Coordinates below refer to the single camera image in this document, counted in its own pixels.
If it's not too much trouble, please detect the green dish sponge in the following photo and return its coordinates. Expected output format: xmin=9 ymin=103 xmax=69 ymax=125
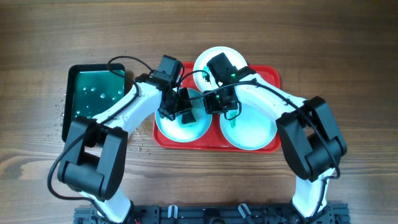
xmin=181 ymin=111 xmax=197 ymax=125

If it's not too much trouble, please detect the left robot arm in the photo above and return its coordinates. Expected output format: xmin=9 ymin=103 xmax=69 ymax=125
xmin=49 ymin=70 xmax=182 ymax=223

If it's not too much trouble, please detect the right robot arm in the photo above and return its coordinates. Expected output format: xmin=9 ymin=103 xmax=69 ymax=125
xmin=203 ymin=65 xmax=347 ymax=222

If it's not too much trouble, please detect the red plastic serving tray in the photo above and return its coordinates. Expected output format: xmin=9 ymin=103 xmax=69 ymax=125
xmin=152 ymin=62 xmax=282 ymax=154

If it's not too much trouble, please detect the black tray with green water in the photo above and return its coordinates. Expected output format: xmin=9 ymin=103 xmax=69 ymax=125
xmin=62 ymin=63 xmax=126 ymax=141

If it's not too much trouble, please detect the light blue plate left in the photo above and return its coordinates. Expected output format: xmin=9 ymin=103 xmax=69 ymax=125
xmin=155 ymin=98 xmax=212 ymax=143

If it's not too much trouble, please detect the light blue plate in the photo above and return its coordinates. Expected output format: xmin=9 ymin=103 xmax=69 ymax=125
xmin=220 ymin=104 xmax=277 ymax=151
xmin=155 ymin=98 xmax=212 ymax=143

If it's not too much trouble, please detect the white round plate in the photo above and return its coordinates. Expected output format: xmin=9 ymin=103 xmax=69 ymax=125
xmin=193 ymin=46 xmax=248 ymax=92

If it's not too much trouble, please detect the light blue plate right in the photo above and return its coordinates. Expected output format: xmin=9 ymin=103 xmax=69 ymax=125
xmin=220 ymin=104 xmax=277 ymax=151

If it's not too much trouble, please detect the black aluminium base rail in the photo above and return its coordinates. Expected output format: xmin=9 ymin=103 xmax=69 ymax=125
xmin=73 ymin=203 xmax=351 ymax=224

